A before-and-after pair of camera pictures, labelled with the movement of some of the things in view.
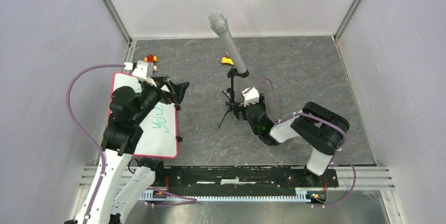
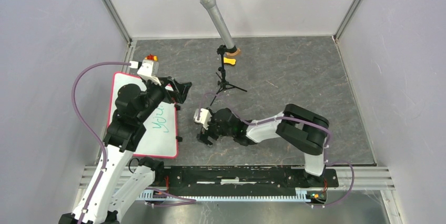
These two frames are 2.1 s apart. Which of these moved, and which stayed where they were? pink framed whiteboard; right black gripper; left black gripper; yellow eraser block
Moved: right black gripper
Stayed: left black gripper; pink framed whiteboard; yellow eraser block
